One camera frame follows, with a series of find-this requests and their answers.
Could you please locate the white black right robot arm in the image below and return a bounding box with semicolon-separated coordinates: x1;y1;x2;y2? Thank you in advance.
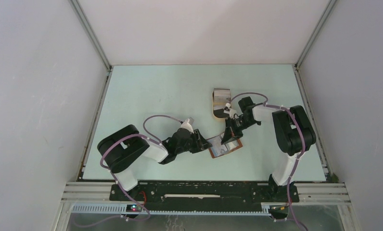
221;97;316;201

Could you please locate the white credit card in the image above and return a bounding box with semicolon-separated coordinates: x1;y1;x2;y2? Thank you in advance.
210;135;240;155

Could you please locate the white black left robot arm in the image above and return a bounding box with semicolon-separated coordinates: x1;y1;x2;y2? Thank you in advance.
97;125;212;200

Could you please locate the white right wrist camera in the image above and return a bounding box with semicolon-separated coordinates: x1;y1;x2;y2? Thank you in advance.
223;103;238;119

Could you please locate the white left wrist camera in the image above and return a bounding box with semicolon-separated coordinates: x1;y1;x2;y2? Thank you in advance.
180;117;194;133

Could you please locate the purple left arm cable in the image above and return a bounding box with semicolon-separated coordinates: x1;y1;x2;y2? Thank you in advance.
100;115;184;189

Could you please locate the brown leather card holder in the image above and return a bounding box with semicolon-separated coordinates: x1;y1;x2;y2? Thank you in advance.
208;132;243;159

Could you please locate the black card in tray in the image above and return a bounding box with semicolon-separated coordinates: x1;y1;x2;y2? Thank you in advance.
213;108;229;119

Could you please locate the aluminium frame rail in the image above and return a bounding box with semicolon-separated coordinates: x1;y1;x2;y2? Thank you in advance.
61;182;350;216

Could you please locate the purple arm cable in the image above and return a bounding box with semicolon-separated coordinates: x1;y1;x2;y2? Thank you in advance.
228;92;307;160
100;115;184;189

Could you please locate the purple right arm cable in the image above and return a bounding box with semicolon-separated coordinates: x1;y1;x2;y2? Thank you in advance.
228;92;307;160

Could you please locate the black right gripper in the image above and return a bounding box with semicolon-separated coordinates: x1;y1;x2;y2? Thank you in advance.
221;115;258;145

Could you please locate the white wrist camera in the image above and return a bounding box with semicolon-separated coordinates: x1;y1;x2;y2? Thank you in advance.
223;103;238;119
180;117;194;133

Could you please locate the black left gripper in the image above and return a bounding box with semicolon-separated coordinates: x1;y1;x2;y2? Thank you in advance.
176;128;212;154

